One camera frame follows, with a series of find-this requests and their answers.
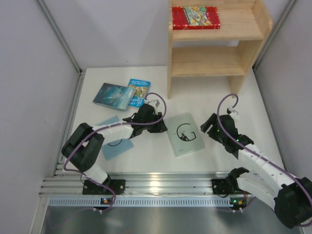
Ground pale green Great Gatsby book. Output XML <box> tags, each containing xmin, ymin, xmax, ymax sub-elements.
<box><xmin>164</xmin><ymin>113</ymin><xmax>205</xmax><ymax>157</ymax></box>

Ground red illustrated book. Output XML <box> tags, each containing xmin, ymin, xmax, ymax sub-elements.
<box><xmin>172</xmin><ymin>6</ymin><xmax>220</xmax><ymax>30</ymax></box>

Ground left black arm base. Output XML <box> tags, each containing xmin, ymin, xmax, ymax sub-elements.
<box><xmin>82</xmin><ymin>179</ymin><xmax>126</xmax><ymax>195</ymax></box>

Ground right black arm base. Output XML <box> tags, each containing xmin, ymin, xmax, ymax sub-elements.
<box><xmin>211</xmin><ymin>178</ymin><xmax>234</xmax><ymax>198</ymax></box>

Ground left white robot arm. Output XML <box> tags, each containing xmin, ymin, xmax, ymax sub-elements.
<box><xmin>61</xmin><ymin>102</ymin><xmax>167</xmax><ymax>186</ymax></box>

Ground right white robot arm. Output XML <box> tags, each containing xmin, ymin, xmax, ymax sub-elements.
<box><xmin>200</xmin><ymin>113</ymin><xmax>312</xmax><ymax>229</ymax></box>

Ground bright blue illustrated book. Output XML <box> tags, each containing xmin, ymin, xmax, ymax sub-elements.
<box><xmin>128</xmin><ymin>78</ymin><xmax>151</xmax><ymax>108</ymax></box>

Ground dark blue ocean book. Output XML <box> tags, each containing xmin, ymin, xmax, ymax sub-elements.
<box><xmin>93</xmin><ymin>83</ymin><xmax>136</xmax><ymax>111</ymax></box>

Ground light blue Gatsby book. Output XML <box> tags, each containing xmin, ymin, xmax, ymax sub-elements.
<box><xmin>93</xmin><ymin>116</ymin><xmax>134</xmax><ymax>160</ymax></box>

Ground wooden two-tier shelf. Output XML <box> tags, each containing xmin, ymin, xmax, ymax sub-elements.
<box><xmin>167</xmin><ymin>0</ymin><xmax>273</xmax><ymax>98</ymax></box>

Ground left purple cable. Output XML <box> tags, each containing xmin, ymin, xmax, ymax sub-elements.
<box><xmin>63</xmin><ymin>92</ymin><xmax>167</xmax><ymax>213</ymax></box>

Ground right aluminium frame post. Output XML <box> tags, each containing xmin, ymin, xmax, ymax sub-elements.
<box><xmin>252</xmin><ymin>0</ymin><xmax>298</xmax><ymax>169</ymax></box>

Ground aluminium frame post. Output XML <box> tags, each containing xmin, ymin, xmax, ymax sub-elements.
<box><xmin>252</xmin><ymin>0</ymin><xmax>298</xmax><ymax>169</ymax></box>
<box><xmin>35</xmin><ymin>0</ymin><xmax>83</xmax><ymax>170</ymax></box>

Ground aluminium mounting rail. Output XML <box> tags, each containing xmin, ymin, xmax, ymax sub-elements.
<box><xmin>39</xmin><ymin>156</ymin><xmax>234</xmax><ymax>195</ymax></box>

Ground left aluminium frame post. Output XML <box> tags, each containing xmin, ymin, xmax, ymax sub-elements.
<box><xmin>35</xmin><ymin>0</ymin><xmax>83</xmax><ymax>170</ymax></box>

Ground slotted grey cable duct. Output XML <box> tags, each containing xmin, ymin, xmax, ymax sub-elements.
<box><xmin>49</xmin><ymin>197</ymin><xmax>246</xmax><ymax>208</ymax></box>

